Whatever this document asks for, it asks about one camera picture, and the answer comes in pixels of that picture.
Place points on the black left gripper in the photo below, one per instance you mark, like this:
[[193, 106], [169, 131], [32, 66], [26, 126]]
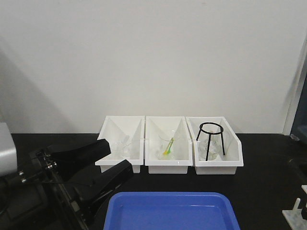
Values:
[[51, 170]]

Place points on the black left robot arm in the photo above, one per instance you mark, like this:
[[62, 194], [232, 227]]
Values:
[[20, 207]]

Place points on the white test tube rack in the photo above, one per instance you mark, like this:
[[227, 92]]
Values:
[[296, 217]]

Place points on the grey pegboard drying rack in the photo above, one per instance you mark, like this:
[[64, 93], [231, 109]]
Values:
[[299, 127]]

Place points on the small glassware in left bin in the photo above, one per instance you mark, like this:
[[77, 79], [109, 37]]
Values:
[[123, 148]]

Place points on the blue plastic tray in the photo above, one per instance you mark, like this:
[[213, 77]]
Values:
[[170, 211]]

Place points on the left white storage bin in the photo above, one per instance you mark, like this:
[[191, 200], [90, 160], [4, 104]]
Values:
[[125, 135]]

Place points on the white storage bin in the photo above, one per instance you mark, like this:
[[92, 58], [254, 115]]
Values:
[[223, 165], [155, 125], [125, 135]]

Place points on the glass beaker in middle bin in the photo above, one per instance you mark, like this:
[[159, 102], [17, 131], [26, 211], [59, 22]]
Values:
[[167, 144]]

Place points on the yellow green plastic spatulas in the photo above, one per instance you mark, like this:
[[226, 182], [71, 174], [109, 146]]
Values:
[[168, 148]]

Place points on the middle white storage bin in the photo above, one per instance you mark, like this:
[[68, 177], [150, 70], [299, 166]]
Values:
[[155, 125]]

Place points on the glass flask in right bin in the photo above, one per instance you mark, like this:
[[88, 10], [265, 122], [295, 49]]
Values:
[[208, 149]]

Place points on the right white storage bin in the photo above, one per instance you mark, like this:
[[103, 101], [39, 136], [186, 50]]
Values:
[[223, 165]]

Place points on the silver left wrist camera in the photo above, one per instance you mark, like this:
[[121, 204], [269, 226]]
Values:
[[8, 153]]

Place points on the black wire tripod stand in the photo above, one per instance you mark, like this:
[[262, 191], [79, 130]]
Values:
[[212, 128]]

